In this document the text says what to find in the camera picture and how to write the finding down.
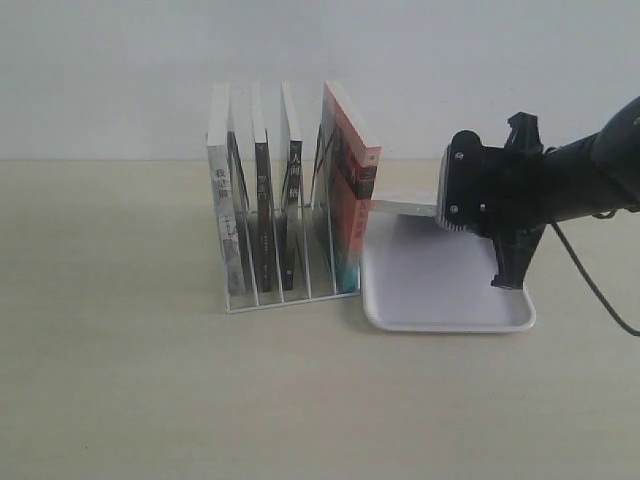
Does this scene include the dark brown spine book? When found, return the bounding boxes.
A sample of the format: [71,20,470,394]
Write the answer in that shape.
[251,82,274,292]

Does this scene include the white plastic tray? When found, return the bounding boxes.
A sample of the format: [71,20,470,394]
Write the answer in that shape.
[361,210,536,334]

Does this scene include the red teal spine book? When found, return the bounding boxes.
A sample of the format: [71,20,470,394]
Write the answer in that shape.
[314,81,382,294]

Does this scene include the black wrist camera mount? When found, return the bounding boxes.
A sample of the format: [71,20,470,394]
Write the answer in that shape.
[491,112,544,290]

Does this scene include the black grey spine book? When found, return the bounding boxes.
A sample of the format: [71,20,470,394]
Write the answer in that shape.
[280,81,303,291]

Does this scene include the grey white spine book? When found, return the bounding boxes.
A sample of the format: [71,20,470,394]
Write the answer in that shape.
[206,83,249,296]

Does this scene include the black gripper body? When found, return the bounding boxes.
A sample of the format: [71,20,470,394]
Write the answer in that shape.
[436,129,554,238]

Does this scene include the white wire book rack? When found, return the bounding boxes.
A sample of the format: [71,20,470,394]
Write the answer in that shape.
[219,91,362,313]

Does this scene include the black cable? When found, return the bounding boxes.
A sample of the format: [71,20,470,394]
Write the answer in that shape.
[549,207,640,337]

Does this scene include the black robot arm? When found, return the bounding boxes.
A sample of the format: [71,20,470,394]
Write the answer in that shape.
[435,100,639,237]

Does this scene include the dark blue spine book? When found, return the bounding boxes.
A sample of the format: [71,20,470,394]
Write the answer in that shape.
[370,190,437,217]

